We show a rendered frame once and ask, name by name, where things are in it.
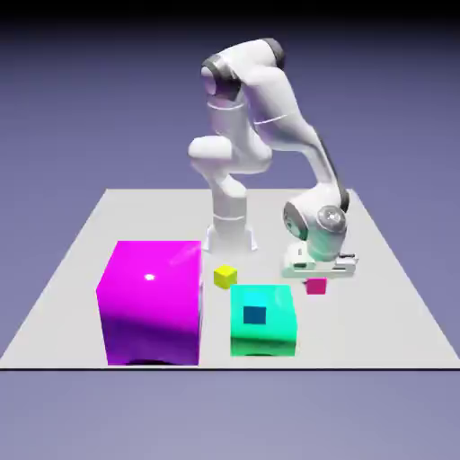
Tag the small blue cube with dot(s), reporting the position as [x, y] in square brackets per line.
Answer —
[254, 312]

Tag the large turquoise box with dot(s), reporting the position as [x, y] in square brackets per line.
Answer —
[276, 323]

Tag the small pink cube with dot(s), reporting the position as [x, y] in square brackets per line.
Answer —
[316, 286]

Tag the large magenta box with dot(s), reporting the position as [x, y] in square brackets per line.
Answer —
[151, 302]

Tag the small yellow cube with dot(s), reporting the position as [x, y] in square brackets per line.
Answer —
[225, 276]

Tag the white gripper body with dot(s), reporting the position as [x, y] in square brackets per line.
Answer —
[316, 270]

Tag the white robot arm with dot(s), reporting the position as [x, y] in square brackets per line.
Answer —
[230, 151]

